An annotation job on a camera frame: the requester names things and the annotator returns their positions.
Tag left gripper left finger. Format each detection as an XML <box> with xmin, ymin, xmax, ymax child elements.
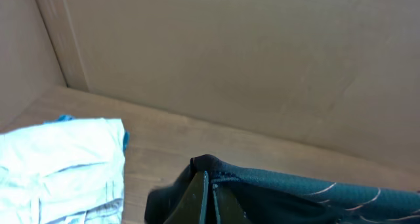
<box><xmin>164</xmin><ymin>171</ymin><xmax>209</xmax><ymax>224</ymax></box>

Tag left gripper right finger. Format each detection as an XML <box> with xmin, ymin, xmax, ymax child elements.
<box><xmin>213</xmin><ymin>184</ymin><xmax>251</xmax><ymax>224</ymax></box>

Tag black orange patterned jersey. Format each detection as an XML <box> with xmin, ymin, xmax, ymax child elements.
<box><xmin>144</xmin><ymin>154</ymin><xmax>419</xmax><ymax>224</ymax></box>

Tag white folded shorts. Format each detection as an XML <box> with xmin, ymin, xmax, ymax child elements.
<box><xmin>1</xmin><ymin>118</ymin><xmax>125</xmax><ymax>223</ymax></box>

